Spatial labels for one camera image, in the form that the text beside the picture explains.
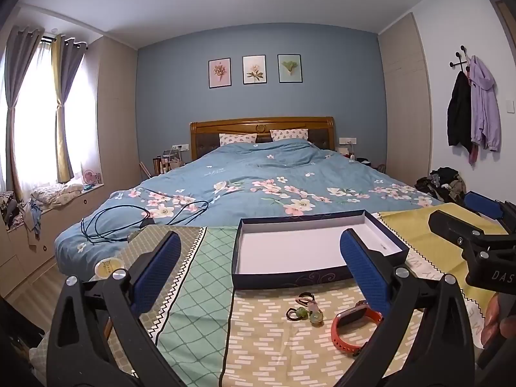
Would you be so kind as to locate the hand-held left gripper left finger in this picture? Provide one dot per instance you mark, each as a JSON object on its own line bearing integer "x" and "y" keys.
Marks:
{"x": 155, "y": 274}

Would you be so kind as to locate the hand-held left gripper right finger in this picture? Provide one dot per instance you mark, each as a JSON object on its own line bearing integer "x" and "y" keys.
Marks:
{"x": 365, "y": 274}

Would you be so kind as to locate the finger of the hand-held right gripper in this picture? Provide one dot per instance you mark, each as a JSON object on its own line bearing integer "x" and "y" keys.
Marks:
{"x": 455, "y": 229}
{"x": 481, "y": 205}

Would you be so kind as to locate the orange smartwatch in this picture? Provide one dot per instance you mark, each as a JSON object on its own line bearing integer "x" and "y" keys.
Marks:
{"x": 350, "y": 317}

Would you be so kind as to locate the dark blue jewelry box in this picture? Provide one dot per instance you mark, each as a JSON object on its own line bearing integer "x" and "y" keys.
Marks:
{"x": 298, "y": 246}

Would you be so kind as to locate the person's right hand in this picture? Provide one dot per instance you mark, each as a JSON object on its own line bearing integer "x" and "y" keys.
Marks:
{"x": 491, "y": 320}

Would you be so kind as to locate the pile of clothes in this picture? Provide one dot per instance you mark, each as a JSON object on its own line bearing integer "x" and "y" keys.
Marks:
{"x": 441, "y": 183}

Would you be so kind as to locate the black power adapter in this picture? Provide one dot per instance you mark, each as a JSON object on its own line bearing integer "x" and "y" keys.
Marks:
{"x": 147, "y": 224}

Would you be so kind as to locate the pink garment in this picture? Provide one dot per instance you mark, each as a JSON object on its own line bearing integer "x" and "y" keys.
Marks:
{"x": 473, "y": 155}

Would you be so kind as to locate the black jacket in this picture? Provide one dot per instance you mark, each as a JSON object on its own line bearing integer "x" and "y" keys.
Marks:
{"x": 458, "y": 113}

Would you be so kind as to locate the purple jacket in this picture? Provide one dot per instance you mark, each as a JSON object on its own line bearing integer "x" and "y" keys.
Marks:
{"x": 485, "y": 105}

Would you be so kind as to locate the cluster of cosmetic bottles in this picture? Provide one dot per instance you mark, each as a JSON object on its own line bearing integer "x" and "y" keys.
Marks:
{"x": 167, "y": 163}

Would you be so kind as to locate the nightstand with small objects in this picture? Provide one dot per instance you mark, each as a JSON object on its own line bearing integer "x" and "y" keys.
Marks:
{"x": 358, "y": 159}

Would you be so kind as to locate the small pink fan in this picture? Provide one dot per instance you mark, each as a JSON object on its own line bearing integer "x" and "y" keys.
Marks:
{"x": 90, "y": 178}

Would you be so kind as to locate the tall beige wardrobe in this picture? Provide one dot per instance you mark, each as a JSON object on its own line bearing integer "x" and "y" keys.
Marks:
{"x": 403, "y": 109}

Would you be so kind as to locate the crumpled light blanket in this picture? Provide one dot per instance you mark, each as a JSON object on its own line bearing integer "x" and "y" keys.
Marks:
{"x": 56, "y": 195}

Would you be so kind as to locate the patchwork tablecloth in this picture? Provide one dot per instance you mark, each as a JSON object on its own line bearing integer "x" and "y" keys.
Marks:
{"x": 262, "y": 350}

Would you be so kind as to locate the bed with blue floral duvet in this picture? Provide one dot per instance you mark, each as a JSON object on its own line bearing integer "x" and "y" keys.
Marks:
{"x": 258, "y": 169}

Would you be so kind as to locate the heap of dark clothes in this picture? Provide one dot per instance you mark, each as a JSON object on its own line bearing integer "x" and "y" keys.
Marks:
{"x": 16, "y": 209}

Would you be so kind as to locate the patterned white pillow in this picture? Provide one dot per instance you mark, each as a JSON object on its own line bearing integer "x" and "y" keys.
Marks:
{"x": 238, "y": 139}
{"x": 289, "y": 134}

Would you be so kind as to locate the wooden headboard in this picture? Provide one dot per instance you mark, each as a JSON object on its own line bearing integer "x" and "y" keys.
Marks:
{"x": 262, "y": 125}

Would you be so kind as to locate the pink flower framed picture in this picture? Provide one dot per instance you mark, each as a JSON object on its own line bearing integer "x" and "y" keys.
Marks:
{"x": 219, "y": 72}

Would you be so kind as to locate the white flower framed picture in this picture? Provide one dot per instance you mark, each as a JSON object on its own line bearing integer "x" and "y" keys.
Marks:
{"x": 254, "y": 69}

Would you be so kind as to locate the white light switch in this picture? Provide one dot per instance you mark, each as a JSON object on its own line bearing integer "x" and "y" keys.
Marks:
{"x": 510, "y": 107}

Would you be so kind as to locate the white wall socket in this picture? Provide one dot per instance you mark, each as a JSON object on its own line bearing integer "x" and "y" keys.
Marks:
{"x": 180, "y": 147}
{"x": 347, "y": 141}

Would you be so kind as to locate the black wall coat rack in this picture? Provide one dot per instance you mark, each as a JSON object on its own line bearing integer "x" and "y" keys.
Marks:
{"x": 459, "y": 58}

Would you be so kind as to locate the beige wall cabinet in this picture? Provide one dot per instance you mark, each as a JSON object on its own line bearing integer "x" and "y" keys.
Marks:
{"x": 117, "y": 121}

